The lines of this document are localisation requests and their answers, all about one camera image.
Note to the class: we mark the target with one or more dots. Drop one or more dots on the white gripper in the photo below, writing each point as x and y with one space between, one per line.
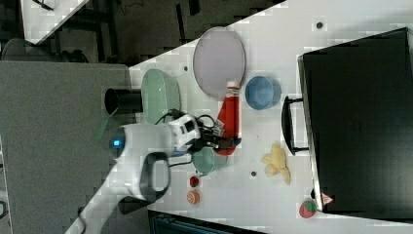
189 135

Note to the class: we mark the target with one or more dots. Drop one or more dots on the red ketchup bottle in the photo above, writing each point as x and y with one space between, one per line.
228 118

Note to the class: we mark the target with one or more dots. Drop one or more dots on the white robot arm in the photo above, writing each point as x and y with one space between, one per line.
139 147

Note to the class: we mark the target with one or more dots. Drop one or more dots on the lavender round plate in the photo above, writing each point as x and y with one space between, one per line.
218 59

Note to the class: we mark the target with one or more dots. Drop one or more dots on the green metal mug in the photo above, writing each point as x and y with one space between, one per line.
208 161

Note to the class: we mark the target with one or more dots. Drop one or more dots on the red toy strawberry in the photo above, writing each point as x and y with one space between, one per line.
194 181

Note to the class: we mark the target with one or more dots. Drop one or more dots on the peeled toy banana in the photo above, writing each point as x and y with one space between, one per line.
275 162

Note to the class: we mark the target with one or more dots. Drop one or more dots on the blue plastic bowl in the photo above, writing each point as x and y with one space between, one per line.
262 92

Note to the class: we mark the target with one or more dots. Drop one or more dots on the orange slice toy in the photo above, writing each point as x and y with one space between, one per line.
193 197

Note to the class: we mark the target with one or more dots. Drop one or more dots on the green perforated colander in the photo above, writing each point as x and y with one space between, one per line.
160 93

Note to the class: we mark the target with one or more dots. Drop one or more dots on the pink toy strawberry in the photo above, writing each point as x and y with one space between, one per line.
308 209

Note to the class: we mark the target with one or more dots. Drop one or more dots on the black round pot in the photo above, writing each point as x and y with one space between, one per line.
121 101

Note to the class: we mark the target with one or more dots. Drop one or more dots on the silver black toaster oven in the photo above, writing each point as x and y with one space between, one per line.
357 99

